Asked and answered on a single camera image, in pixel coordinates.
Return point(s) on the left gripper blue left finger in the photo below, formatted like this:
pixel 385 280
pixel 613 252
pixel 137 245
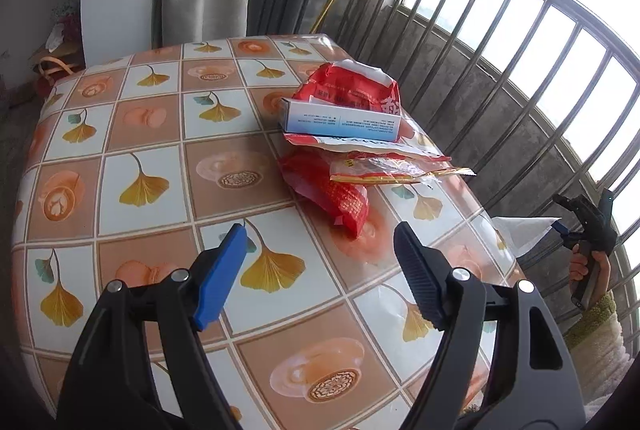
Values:
pixel 214 272

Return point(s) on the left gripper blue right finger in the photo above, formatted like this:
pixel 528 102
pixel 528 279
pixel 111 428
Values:
pixel 426 270

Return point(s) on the white tissue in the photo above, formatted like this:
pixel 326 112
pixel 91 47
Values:
pixel 519 235

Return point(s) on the small red snack packet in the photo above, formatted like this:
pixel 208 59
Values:
pixel 308 172

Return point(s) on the fuzzy right sleeve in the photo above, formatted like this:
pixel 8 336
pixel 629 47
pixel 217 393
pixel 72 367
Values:
pixel 597 349

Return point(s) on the patterned vinyl tablecloth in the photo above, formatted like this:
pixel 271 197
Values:
pixel 140 163

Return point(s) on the metal balcony railing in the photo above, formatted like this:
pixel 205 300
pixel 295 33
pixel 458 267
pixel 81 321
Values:
pixel 537 97

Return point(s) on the white blue cardboard box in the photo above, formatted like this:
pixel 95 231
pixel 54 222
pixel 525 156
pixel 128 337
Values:
pixel 327 120

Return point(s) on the large red white plastic bag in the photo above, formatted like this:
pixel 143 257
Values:
pixel 408 160

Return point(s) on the yellow pole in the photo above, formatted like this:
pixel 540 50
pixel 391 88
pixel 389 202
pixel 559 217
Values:
pixel 322 15

